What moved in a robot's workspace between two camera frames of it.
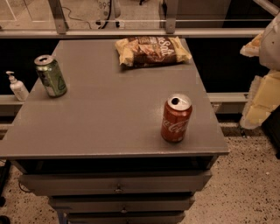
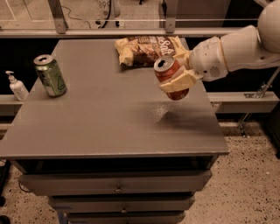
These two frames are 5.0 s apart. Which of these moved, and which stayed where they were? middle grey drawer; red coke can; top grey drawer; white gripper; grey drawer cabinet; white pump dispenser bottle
Moved: red coke can; white gripper
Stayed: white pump dispenser bottle; middle grey drawer; grey drawer cabinet; top grey drawer
